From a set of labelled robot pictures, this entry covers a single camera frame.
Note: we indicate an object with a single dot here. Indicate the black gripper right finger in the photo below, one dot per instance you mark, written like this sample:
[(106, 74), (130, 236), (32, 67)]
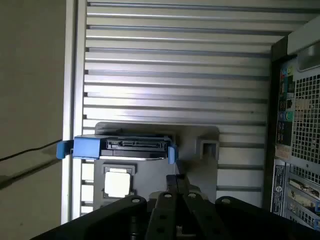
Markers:
[(250, 222)]

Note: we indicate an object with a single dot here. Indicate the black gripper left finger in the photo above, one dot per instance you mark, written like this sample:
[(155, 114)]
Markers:
[(135, 215)]

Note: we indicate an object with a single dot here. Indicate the hard disk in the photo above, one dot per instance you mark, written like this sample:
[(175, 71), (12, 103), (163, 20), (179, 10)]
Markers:
[(135, 148)]

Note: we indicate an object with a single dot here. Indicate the silver CPU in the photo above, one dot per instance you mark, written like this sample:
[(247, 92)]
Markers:
[(117, 183)]

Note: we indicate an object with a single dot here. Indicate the grey plastic parts rack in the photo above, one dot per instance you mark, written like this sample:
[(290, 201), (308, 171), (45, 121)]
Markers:
[(190, 136)]

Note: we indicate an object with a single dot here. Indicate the black open PC case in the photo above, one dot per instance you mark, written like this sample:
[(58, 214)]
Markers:
[(305, 112)]

